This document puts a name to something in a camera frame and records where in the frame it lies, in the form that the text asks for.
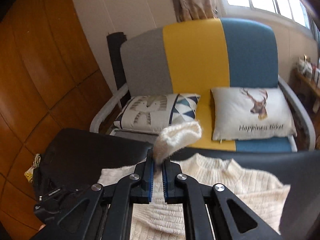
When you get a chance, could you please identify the yellow patterned bag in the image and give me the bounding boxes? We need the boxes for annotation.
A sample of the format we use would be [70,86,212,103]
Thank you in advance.
[24,154,42,184]

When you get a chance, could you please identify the orange wooden wardrobe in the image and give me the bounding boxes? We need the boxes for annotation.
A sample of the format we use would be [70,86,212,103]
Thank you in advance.
[0,0,118,233]

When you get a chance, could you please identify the beige patterned curtain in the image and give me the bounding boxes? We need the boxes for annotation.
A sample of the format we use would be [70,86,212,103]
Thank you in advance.
[167,0,220,22]

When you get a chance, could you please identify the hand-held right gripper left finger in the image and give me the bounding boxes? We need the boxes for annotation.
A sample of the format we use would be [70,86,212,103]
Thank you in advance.
[31,149,154,240]

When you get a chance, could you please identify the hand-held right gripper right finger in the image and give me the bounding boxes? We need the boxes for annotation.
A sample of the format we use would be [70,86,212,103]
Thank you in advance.
[162,159,283,240]

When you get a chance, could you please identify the grey yellow blue sofa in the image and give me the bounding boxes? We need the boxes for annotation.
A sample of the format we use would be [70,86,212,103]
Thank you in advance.
[89,17,316,153]

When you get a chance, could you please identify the white deer print pillow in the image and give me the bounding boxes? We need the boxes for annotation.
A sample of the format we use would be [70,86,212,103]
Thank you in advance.
[211,87,297,141]

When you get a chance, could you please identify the geometric pattern pillow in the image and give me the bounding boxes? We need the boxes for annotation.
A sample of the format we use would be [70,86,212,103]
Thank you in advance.
[114,93,201,134]

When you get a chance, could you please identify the wooden side table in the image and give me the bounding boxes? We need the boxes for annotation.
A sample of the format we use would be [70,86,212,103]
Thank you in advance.
[294,70,320,113]

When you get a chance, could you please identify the cream knit sweater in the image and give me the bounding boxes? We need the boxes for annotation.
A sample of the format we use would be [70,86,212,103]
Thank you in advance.
[96,121,292,240]

